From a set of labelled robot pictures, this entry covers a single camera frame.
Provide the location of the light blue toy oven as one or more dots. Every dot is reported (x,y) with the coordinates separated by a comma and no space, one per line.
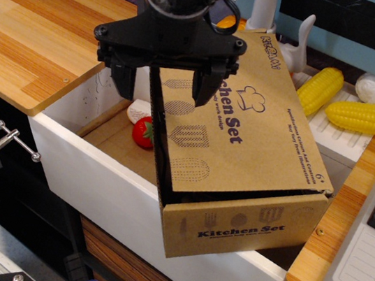
(344,29)

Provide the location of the brown cardboard kitchen set box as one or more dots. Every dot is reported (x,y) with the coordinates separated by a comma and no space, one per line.
(242,172)

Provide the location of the metal clamp handle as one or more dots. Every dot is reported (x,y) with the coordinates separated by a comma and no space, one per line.
(14,135)

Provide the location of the white ribbed drain board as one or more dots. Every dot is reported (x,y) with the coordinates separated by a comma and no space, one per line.
(339,144)

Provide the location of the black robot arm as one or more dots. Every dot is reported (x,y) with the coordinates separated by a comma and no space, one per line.
(185,7)

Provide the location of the white toy sink basin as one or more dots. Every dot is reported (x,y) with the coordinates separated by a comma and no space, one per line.
(90,161)

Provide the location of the yellow toy corn left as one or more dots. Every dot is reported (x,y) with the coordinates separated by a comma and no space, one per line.
(321,88)

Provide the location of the yellow toy corn right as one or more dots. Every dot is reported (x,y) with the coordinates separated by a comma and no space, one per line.
(354,116)

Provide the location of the blue black clamp handle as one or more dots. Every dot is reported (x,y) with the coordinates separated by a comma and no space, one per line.
(76,269)

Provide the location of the white faucet lever handle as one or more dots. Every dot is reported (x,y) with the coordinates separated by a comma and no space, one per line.
(296,56)

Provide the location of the white sliced toy food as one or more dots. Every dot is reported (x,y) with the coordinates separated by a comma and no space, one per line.
(138,110)

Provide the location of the orange toy fruit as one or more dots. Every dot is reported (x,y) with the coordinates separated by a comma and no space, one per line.
(229,21)

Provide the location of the yellow toy corn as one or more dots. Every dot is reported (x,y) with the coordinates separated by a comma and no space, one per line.
(354,116)
(321,88)

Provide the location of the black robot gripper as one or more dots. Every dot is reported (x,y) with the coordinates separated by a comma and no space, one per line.
(167,40)

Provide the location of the red toy strawberry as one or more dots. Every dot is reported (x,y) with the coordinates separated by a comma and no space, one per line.
(142,132)

